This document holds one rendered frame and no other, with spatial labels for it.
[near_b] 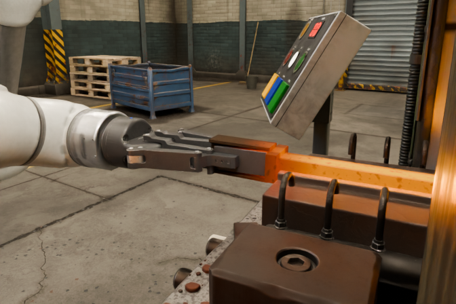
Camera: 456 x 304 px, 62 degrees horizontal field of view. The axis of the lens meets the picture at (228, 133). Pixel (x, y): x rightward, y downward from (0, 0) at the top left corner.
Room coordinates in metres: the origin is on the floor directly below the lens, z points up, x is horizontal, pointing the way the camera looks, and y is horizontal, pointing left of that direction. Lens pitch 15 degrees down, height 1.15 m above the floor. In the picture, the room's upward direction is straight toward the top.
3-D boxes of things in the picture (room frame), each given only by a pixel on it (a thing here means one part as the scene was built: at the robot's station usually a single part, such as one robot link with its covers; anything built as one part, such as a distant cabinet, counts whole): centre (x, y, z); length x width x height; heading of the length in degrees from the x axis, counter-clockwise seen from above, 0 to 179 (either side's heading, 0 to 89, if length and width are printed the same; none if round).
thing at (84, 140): (0.55, 0.19, 1.00); 0.09 x 0.06 x 0.09; 154
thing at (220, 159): (0.44, 0.02, 1.00); 0.05 x 0.03 x 0.01; 63
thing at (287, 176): (0.35, -0.06, 0.99); 0.04 x 0.01 x 0.06; 154
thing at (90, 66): (7.52, 2.41, 0.37); 1.26 x 0.88 x 0.74; 57
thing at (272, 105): (0.89, -0.12, 1.01); 0.07 x 0.05 x 0.07; 179
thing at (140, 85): (5.90, 1.21, 0.36); 1.20 x 0.80 x 0.72; 45
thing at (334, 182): (0.33, -0.10, 0.99); 0.04 x 0.01 x 0.06; 154
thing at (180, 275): (0.39, 0.04, 0.87); 0.04 x 0.03 x 0.03; 64
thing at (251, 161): (0.44, -0.02, 1.00); 0.07 x 0.01 x 0.03; 63
